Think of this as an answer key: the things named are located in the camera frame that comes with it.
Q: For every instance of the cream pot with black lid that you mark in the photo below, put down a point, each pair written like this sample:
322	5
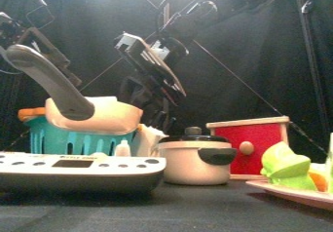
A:
190	164

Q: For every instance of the green toy vegetable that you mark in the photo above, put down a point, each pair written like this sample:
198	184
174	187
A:
286	167

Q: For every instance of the pink plate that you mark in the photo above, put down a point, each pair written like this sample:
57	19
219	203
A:
298	195

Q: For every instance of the light green toy piece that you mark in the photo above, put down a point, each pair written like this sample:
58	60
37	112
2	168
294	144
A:
329	167

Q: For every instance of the orange toy piece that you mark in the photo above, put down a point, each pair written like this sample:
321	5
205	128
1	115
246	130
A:
30	113

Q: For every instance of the white toy container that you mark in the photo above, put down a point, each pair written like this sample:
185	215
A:
147	140

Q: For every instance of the small white bottle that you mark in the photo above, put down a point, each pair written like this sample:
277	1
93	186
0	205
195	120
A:
122	148

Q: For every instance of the black frame pole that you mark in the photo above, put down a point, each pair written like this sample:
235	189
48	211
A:
309	57

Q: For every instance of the red wooden box with knob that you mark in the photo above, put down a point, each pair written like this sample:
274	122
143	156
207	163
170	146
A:
263	135

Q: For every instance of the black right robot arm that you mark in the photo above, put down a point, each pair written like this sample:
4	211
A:
203	11

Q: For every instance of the white and grey kitchen scale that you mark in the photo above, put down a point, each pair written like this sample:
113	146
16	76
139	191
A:
77	174

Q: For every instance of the orange toy food slice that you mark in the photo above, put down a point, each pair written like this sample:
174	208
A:
321	181

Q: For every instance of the teal slotted plastic basket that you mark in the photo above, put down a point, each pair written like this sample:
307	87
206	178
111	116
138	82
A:
56	141

